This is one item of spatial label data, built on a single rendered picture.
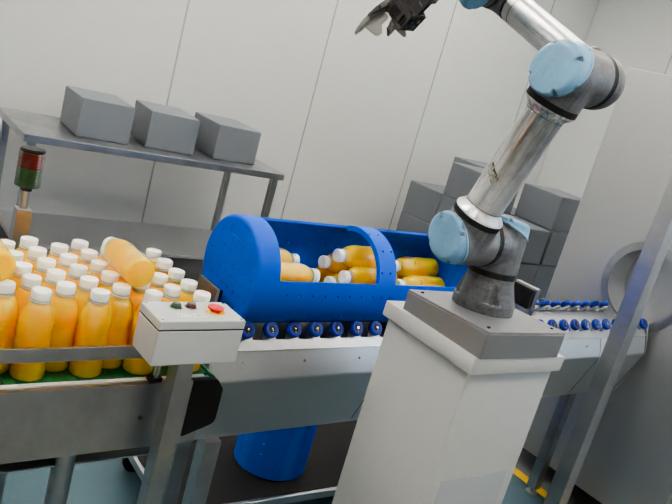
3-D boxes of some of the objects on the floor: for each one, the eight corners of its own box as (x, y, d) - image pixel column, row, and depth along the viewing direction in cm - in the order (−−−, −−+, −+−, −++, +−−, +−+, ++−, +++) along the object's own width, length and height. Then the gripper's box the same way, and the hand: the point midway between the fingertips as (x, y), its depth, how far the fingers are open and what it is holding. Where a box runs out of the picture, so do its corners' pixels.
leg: (539, 495, 350) (584, 377, 335) (531, 497, 347) (577, 378, 332) (529, 488, 355) (574, 371, 339) (522, 490, 351) (567, 372, 336)
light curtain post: (537, 578, 287) (705, 156, 246) (528, 582, 283) (697, 153, 242) (525, 568, 291) (688, 151, 250) (515, 571, 287) (680, 149, 246)
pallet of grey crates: (544, 346, 583) (597, 203, 554) (475, 347, 535) (529, 191, 506) (444, 288, 674) (485, 162, 645) (377, 284, 626) (418, 148, 597)
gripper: (414, -4, 173) (362, 53, 185) (456, 1, 188) (405, 54, 200) (395, -32, 175) (344, 27, 187) (437, -25, 190) (388, 29, 202)
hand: (369, 33), depth 194 cm, fingers open, 14 cm apart
